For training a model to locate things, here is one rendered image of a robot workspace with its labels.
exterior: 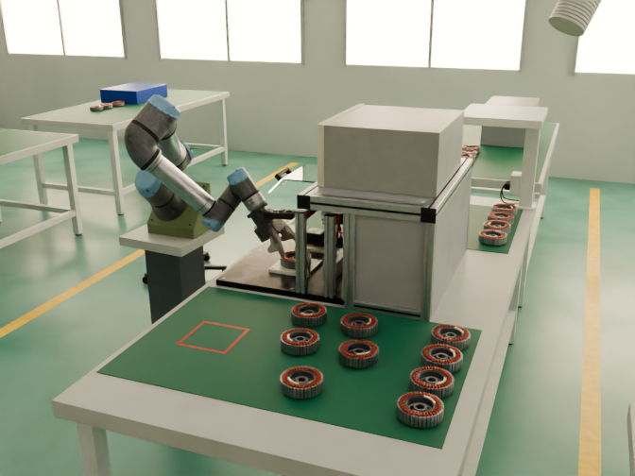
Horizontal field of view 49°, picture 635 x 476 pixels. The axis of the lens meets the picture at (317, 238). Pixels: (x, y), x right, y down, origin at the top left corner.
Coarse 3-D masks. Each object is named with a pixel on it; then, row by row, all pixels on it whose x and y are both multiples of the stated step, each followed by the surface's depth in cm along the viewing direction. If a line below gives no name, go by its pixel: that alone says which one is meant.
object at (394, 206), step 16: (464, 160) 258; (464, 176) 246; (304, 192) 218; (320, 192) 218; (336, 192) 218; (352, 192) 218; (368, 192) 218; (448, 192) 218; (304, 208) 216; (320, 208) 214; (336, 208) 212; (352, 208) 211; (368, 208) 209; (384, 208) 207; (400, 208) 205; (416, 208) 203; (432, 208) 202
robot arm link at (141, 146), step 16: (128, 128) 234; (128, 144) 234; (144, 144) 234; (144, 160) 235; (160, 160) 238; (160, 176) 240; (176, 176) 241; (176, 192) 244; (192, 192) 244; (208, 208) 248; (224, 208) 251; (208, 224) 250; (224, 224) 253
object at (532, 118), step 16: (464, 112) 303; (480, 112) 303; (496, 112) 303; (512, 112) 303; (528, 112) 303; (544, 112) 302; (528, 128) 311; (528, 144) 313; (528, 160) 315; (512, 176) 319; (528, 176) 317; (512, 192) 321; (528, 192) 320; (528, 208) 321
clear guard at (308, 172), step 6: (300, 168) 268; (306, 168) 268; (312, 168) 268; (294, 174) 260; (300, 174) 260; (306, 174) 259; (312, 174) 259; (282, 180) 256; (294, 180) 252; (300, 180) 251; (306, 180) 251; (312, 180) 250; (276, 186) 258
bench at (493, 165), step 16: (464, 128) 506; (480, 128) 506; (544, 128) 504; (464, 144) 454; (480, 144) 454; (544, 144) 453; (480, 160) 414; (496, 160) 414; (512, 160) 413; (544, 160) 413; (480, 176) 378; (496, 176) 378; (544, 176) 384; (480, 192) 557; (496, 192) 552; (544, 192) 538; (544, 208) 543; (528, 240) 379; (528, 256) 415
